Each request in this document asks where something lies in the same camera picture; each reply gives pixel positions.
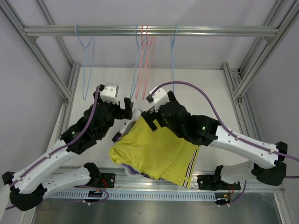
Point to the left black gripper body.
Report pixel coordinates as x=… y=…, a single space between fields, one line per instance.
x=113 y=110

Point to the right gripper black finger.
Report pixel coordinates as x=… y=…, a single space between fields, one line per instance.
x=149 y=118
x=172 y=97

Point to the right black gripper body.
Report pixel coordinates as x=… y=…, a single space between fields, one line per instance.
x=163 y=123

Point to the grey purple camouflage trousers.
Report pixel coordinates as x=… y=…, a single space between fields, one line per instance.
x=128 y=124

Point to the light blue wire hanger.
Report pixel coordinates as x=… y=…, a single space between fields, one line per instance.
x=86 y=79

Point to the yellow trousers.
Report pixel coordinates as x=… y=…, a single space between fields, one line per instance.
x=159 y=154

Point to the pink hanger of camouflage trousers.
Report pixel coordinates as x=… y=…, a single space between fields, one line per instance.
x=149 y=58

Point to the pink hanger of teal trousers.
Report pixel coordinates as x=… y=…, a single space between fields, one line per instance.
x=145 y=45

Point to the blue hanger of purple trousers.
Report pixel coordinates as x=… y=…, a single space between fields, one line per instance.
x=137 y=61

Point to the blue hanger of yellow trousers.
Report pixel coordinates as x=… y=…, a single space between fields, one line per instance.
x=173 y=38

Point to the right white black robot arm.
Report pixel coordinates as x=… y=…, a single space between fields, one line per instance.
x=264 y=162

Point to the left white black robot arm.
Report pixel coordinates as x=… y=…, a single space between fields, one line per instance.
x=33 y=184

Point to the white plastic basket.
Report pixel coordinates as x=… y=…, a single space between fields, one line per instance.
x=130 y=173

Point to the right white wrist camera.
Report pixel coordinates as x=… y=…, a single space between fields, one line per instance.
x=157 y=96

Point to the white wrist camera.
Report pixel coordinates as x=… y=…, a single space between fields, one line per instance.
x=109 y=93
x=157 y=96

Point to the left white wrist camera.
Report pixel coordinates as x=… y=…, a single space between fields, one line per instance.
x=109 y=93

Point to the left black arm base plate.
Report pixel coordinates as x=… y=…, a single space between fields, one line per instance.
x=106 y=180

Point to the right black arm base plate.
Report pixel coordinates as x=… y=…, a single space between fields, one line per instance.
x=211 y=183

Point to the aluminium hanging rail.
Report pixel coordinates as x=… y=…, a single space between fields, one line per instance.
x=143 y=30

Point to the white slotted cable duct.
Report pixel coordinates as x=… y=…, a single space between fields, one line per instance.
x=135 y=195

